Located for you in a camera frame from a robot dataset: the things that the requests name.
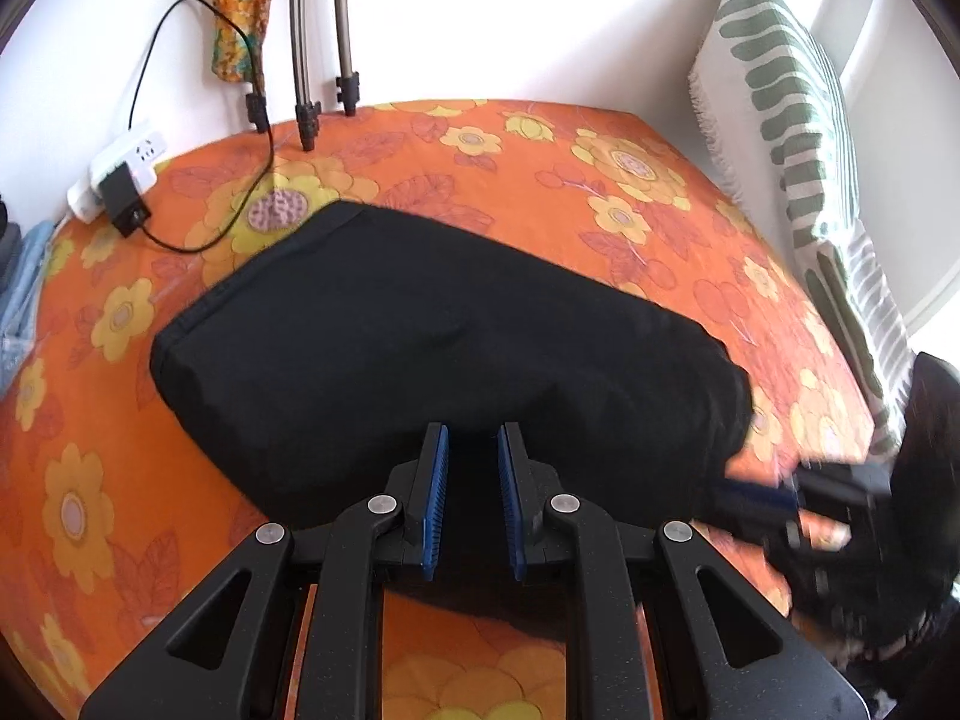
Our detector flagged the orange patterned hanging cloth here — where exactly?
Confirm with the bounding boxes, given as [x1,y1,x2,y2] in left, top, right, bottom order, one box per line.
[212,0,283,85]

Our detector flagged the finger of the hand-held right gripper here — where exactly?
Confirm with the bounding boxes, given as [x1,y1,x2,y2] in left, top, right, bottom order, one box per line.
[754,529,830,601]
[705,476,802,530]

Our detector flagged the grey folded clothing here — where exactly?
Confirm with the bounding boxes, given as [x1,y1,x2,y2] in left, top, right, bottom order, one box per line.
[0,195,22,275]

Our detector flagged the orange floral bedsheet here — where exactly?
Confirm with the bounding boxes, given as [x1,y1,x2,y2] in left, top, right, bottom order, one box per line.
[0,97,901,720]

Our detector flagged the black power strip cable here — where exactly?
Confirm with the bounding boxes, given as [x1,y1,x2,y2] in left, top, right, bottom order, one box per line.
[127,0,220,133]

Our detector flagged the black adapter cable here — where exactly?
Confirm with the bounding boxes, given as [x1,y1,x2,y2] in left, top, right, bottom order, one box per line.
[142,7,275,253]

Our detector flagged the green white striped pillow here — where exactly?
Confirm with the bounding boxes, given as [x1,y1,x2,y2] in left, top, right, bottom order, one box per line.
[688,0,920,460]

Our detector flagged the white power strip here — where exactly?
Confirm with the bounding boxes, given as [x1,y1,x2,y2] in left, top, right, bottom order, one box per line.
[67,118,167,224]

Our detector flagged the light blue denim jeans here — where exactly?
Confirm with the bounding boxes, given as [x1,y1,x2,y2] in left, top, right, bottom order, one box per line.
[0,221,58,391]

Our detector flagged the black pants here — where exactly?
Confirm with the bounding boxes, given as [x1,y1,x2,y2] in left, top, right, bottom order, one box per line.
[148,201,755,541]

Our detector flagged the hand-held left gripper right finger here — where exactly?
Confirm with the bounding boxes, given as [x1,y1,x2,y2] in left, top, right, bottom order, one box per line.
[497,422,871,720]

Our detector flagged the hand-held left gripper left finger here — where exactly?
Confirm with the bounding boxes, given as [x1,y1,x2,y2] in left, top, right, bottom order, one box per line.
[79,422,451,720]

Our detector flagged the black power adapter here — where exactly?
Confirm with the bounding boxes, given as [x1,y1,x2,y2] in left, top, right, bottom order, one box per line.
[103,165,153,238]

